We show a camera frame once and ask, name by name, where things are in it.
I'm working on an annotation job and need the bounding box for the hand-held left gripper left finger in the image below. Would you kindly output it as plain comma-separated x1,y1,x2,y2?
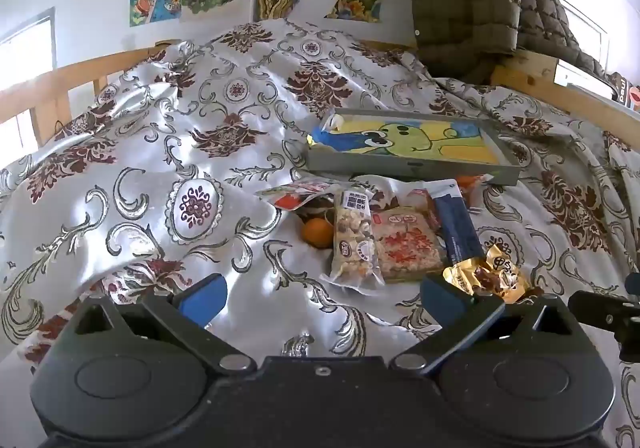
55,273,256,376

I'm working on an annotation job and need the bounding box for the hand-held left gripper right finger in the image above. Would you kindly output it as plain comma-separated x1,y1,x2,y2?
390,273,591,376

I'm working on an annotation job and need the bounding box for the gold candy packet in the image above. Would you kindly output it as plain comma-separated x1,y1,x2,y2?
442,243,532,305

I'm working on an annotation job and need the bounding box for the rice cracker packet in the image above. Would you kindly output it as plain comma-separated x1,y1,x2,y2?
372,205,449,285

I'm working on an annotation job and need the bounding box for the blue snack bar packet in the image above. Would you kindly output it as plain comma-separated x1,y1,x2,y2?
426,179,489,275

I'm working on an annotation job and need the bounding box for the clear popcorn snack packet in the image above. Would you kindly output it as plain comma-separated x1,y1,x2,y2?
319,185,387,297

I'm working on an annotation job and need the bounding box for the orange snack packet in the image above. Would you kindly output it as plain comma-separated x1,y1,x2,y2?
456,174,494,210

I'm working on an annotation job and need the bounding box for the tangerine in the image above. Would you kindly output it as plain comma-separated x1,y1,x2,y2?
299,217,336,250

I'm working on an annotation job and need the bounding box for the red white snack packet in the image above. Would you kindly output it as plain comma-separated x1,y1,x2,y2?
255,179,347,215

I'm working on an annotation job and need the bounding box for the grey tray with painted bottom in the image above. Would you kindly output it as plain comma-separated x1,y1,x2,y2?
305,110,522,187

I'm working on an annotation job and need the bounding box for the floral printed blanket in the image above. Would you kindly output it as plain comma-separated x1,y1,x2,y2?
0,18,640,448

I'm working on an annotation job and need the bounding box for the white cabinet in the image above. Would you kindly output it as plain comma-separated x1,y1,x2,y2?
554,58,619,100

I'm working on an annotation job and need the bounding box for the white framed door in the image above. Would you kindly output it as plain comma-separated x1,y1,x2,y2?
554,0,612,79

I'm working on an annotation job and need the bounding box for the bright window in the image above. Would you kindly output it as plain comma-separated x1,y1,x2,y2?
0,7,57,151

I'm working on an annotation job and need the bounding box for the wooden bed frame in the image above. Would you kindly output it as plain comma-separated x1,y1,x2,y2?
0,41,640,154

